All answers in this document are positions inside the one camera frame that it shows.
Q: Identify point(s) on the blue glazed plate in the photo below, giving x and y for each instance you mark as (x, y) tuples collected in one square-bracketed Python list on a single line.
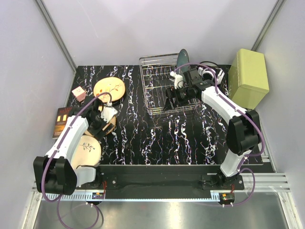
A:
[(183, 58)]

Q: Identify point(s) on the beige leaf pattern plate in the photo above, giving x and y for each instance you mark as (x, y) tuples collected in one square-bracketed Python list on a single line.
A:
[(110, 126)]

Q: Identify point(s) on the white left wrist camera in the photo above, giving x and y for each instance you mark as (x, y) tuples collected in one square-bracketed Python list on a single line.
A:
[(108, 112)]

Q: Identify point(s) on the cream plate with sprig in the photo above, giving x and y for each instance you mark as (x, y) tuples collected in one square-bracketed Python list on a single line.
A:
[(88, 152)]

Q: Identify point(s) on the metal wire dish rack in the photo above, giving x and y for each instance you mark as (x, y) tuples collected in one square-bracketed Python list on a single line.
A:
[(155, 74)]

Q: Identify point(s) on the dark cover paperback book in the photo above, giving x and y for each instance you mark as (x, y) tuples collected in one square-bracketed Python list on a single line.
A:
[(62, 118)]

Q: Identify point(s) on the green rectangular box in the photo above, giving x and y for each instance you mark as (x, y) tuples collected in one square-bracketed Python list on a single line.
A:
[(247, 79)]

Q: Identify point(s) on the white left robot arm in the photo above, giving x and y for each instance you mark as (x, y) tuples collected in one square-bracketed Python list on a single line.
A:
[(53, 172)]

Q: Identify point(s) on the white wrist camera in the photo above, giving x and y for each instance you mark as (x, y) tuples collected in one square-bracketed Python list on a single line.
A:
[(108, 112), (178, 80)]

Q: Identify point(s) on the yellow floral plate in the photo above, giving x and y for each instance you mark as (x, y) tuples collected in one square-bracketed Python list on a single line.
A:
[(111, 85)]

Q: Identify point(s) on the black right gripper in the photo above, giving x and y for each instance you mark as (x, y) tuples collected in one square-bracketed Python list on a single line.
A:
[(169, 105)]

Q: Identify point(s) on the white black headphones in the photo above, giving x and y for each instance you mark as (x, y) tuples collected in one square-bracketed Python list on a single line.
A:
[(208, 73)]

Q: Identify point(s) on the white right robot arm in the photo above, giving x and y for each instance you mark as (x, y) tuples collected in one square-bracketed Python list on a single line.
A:
[(243, 132)]

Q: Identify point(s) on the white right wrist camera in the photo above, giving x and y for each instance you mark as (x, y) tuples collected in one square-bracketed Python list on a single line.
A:
[(178, 80)]

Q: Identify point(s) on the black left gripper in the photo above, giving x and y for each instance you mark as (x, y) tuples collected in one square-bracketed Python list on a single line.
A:
[(100, 130)]

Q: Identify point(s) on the pink cube power adapter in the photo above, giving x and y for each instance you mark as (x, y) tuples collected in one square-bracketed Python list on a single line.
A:
[(79, 93)]

